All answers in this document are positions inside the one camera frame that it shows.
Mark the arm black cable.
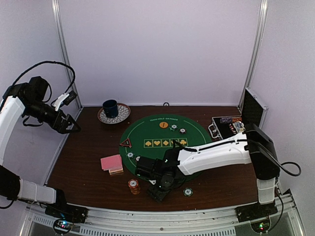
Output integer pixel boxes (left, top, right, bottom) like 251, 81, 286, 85
246, 137, 301, 177
9, 60, 76, 94

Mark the dark blue mug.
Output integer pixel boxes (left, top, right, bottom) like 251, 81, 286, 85
102, 99, 119, 118

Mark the green 20 chip stack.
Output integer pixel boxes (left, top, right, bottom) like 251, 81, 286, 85
183, 187, 193, 197

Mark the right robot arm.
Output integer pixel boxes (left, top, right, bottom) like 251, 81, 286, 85
147, 123, 280, 217

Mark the orange big blind button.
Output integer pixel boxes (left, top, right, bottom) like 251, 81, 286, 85
159, 121, 168, 129

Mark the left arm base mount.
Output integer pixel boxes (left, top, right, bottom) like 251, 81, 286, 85
45, 205, 88, 236

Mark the red-backed playing card deck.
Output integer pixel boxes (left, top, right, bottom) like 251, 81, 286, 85
100, 154, 124, 176

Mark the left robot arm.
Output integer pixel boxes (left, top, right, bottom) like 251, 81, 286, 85
0, 76, 81, 218

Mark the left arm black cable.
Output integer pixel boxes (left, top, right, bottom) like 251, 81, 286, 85
9, 60, 76, 94

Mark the red tan chip stack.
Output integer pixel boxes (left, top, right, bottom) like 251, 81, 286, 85
128, 179, 141, 195

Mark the left aluminium frame post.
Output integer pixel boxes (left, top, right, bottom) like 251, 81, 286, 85
51, 0, 83, 111

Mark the aluminium frame post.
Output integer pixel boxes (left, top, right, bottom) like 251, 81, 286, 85
238, 0, 269, 111
51, 0, 83, 111

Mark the floral patterned saucer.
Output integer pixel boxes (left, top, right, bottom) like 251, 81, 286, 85
97, 103, 131, 124

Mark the round green poker mat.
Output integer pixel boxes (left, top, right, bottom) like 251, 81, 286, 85
119, 114, 212, 180

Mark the aluminium front rail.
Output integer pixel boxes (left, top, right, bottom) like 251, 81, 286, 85
22, 191, 306, 236

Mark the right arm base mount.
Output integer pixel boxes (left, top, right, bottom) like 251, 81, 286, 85
235, 203, 278, 234

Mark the red triangular dealer button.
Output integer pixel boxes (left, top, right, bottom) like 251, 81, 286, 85
119, 138, 132, 148

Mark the right aluminium frame post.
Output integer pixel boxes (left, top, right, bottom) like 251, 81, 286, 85
238, 0, 269, 111

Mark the aluminium poker chip case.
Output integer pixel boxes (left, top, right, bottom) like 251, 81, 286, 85
208, 88, 268, 140

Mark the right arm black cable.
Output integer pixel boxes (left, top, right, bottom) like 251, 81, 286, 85
246, 137, 301, 177

